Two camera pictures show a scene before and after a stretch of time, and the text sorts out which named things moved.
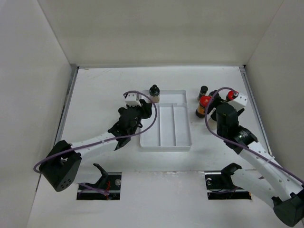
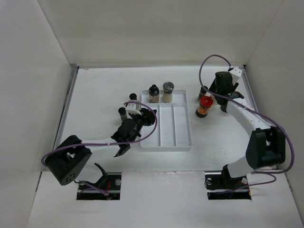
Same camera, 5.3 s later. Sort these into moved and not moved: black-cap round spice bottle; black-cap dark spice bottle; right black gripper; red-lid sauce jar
Moved: right black gripper
Not moved: red-lid sauce jar; black-cap round spice bottle; black-cap dark spice bottle
